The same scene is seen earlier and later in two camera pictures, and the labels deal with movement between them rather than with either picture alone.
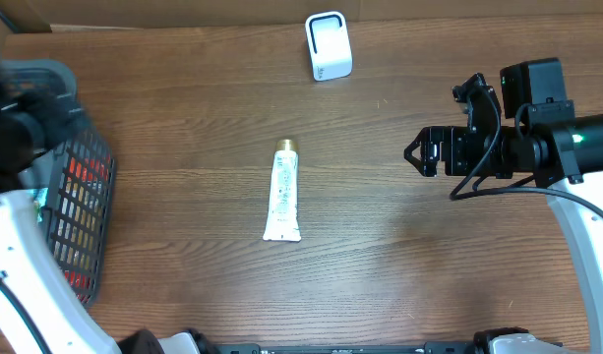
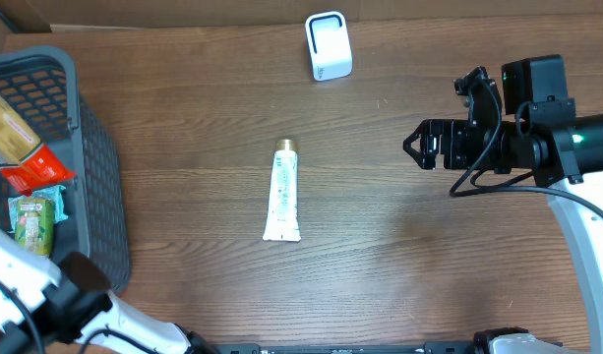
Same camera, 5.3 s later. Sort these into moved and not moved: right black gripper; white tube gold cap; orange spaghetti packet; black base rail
Moved: orange spaghetti packet
Not moved: black base rail; right black gripper; white tube gold cap
